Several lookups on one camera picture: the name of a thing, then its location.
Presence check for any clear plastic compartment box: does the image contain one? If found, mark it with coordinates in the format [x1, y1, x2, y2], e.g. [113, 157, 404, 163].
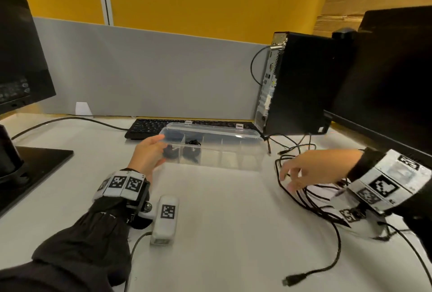
[157, 122, 265, 171]

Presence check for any black keyboard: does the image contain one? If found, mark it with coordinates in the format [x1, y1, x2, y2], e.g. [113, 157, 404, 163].
[125, 118, 254, 140]

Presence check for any wide black monitor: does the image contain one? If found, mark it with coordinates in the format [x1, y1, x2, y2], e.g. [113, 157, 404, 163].
[323, 6, 432, 164]

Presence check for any grey webcam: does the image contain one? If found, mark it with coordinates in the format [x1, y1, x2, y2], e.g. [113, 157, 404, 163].
[332, 27, 358, 39]

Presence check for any person's left hand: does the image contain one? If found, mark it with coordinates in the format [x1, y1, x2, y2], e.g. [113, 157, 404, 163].
[127, 134, 169, 184]

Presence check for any person's right hand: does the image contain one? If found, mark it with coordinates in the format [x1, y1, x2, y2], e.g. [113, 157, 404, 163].
[279, 149, 364, 194]

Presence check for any grey desk partition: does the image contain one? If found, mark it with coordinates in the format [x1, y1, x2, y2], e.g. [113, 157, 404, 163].
[32, 17, 270, 121]

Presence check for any person's left forearm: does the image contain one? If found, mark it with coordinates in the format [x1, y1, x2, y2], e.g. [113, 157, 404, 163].
[0, 168, 153, 292]

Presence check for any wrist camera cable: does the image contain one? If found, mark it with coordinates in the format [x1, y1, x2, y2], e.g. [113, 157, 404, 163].
[124, 231, 153, 292]
[378, 221, 432, 275]

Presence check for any thin lock cable silver plug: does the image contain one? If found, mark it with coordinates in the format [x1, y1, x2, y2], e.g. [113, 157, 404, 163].
[250, 42, 287, 86]

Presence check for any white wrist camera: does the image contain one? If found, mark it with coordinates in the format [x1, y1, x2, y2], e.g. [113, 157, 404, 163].
[339, 206, 392, 240]
[150, 195, 180, 246]

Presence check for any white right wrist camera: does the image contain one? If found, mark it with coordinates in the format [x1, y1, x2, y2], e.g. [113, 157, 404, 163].
[339, 206, 392, 240]

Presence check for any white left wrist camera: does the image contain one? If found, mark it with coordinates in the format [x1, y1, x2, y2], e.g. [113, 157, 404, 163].
[150, 195, 180, 246]

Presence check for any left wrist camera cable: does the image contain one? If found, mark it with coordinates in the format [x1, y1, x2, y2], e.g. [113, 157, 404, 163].
[124, 231, 153, 292]

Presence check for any black monitor with square stand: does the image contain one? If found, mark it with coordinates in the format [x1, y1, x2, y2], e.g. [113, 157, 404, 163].
[0, 0, 74, 216]

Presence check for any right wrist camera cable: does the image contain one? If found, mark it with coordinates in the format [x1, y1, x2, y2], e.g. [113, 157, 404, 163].
[378, 221, 432, 275]

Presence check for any black desktop computer tower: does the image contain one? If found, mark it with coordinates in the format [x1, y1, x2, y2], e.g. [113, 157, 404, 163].
[253, 31, 358, 136]

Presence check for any black desk power cable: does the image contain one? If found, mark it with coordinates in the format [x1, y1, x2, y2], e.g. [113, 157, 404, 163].
[12, 116, 131, 140]

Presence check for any thin black cable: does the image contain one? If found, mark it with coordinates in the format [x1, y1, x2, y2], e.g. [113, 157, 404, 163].
[283, 220, 342, 288]
[182, 139, 202, 162]

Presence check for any person's right forearm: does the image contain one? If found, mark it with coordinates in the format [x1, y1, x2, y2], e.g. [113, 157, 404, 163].
[347, 148, 432, 262]

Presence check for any right wrist marker band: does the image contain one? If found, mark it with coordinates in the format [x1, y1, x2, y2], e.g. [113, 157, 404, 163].
[347, 149, 432, 215]

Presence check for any wrist marker band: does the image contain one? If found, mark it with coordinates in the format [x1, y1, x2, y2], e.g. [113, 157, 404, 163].
[347, 149, 432, 215]
[94, 171, 149, 201]

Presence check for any left wrist marker band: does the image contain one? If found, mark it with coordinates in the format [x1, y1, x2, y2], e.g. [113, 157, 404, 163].
[94, 171, 149, 201]

